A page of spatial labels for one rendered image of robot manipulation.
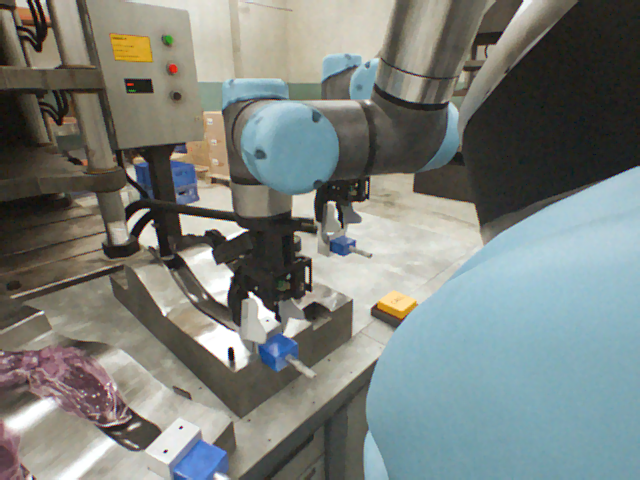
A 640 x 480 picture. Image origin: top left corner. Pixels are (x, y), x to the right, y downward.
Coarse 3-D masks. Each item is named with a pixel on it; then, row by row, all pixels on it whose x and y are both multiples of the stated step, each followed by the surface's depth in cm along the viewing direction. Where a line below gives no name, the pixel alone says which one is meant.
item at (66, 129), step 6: (54, 126) 319; (60, 126) 322; (66, 126) 326; (72, 126) 329; (54, 132) 320; (60, 132) 323; (66, 132) 327; (72, 132) 331; (78, 132) 334; (126, 168) 380; (126, 186) 386; (90, 192) 372; (72, 198) 353; (78, 198) 353; (84, 198) 354; (90, 198) 358; (96, 198) 363; (132, 198) 392
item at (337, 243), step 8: (328, 232) 80; (336, 232) 80; (320, 240) 81; (328, 240) 79; (336, 240) 79; (344, 240) 79; (352, 240) 79; (320, 248) 82; (328, 248) 80; (336, 248) 79; (344, 248) 77; (352, 248) 78; (328, 256) 81; (344, 256) 78; (368, 256) 75
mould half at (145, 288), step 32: (192, 256) 75; (128, 288) 77; (160, 288) 68; (224, 288) 72; (320, 288) 71; (160, 320) 67; (192, 320) 63; (288, 320) 62; (352, 320) 70; (192, 352) 60; (224, 352) 54; (320, 352) 65; (224, 384) 54; (256, 384) 55
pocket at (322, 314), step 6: (306, 306) 66; (312, 306) 67; (318, 306) 67; (306, 312) 66; (312, 312) 67; (318, 312) 67; (324, 312) 66; (330, 312) 64; (306, 318) 67; (312, 318) 67; (318, 318) 67; (324, 318) 66; (330, 318) 65; (318, 324) 63
